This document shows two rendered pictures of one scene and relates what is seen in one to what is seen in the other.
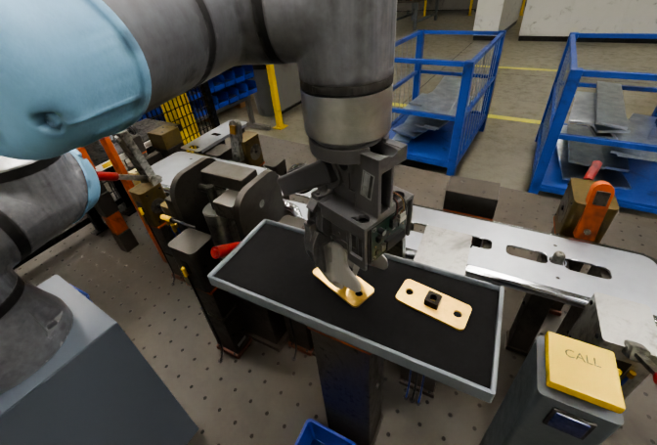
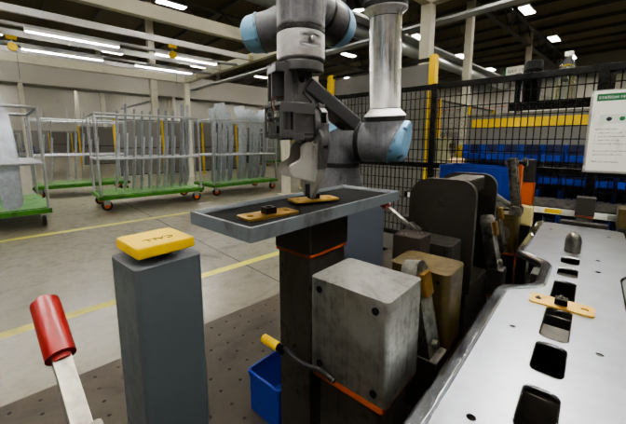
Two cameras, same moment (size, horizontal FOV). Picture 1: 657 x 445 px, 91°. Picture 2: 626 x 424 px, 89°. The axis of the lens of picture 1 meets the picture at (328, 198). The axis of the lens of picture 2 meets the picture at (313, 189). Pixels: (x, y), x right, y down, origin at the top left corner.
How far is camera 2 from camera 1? 0.70 m
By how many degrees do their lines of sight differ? 94
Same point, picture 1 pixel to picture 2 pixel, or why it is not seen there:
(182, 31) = (270, 22)
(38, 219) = (364, 142)
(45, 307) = (346, 180)
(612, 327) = not seen: outside the picture
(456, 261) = (337, 277)
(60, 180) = (381, 130)
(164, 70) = (263, 33)
